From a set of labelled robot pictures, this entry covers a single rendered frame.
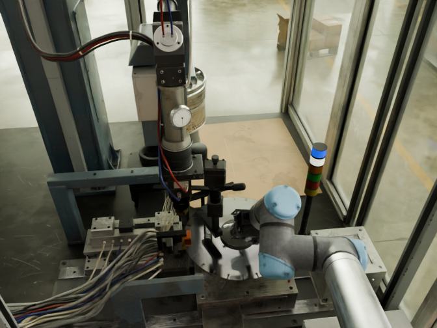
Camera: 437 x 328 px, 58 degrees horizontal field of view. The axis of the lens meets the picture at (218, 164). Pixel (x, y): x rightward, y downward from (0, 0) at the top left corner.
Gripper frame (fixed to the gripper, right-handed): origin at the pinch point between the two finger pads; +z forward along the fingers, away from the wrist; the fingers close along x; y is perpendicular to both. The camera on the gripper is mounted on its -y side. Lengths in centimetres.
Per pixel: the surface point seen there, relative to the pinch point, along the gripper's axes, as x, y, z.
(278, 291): 15.7, -10.6, 4.6
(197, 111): -60, 9, 36
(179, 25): -32, 28, -46
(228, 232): -1.5, 4.3, 4.8
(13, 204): -21, 80, 59
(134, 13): -106, 40, 34
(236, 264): 8.8, 3.4, 0.0
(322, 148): -25.1, -21.6, -10.9
